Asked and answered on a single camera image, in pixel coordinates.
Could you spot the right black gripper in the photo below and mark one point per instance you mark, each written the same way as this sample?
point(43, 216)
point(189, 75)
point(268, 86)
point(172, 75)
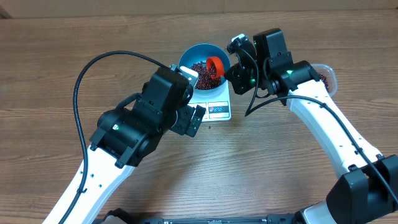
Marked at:
point(237, 78)

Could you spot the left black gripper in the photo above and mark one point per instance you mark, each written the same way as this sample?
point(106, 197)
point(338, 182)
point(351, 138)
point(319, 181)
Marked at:
point(189, 120)

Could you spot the red scoop with blue handle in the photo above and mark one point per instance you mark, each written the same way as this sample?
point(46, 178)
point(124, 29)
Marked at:
point(216, 66)

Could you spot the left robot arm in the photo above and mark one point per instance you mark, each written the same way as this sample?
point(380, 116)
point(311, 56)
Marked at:
point(124, 137)

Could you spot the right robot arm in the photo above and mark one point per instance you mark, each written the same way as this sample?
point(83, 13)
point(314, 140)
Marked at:
point(366, 188)

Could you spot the white digital kitchen scale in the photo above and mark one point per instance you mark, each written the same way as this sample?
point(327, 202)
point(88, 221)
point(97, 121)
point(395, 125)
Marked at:
point(216, 102)

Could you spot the red beans in bowl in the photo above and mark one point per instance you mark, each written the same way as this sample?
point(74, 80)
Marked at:
point(207, 79)

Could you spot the blue metal bowl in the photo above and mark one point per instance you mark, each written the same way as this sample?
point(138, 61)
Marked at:
point(200, 52)

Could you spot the red beans in container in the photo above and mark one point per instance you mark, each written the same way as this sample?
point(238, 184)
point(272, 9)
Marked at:
point(324, 80)

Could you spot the clear plastic container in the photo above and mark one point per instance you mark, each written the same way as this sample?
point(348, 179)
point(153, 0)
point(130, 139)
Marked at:
point(330, 74)

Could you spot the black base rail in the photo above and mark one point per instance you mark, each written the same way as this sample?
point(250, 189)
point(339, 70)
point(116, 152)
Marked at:
point(121, 216)

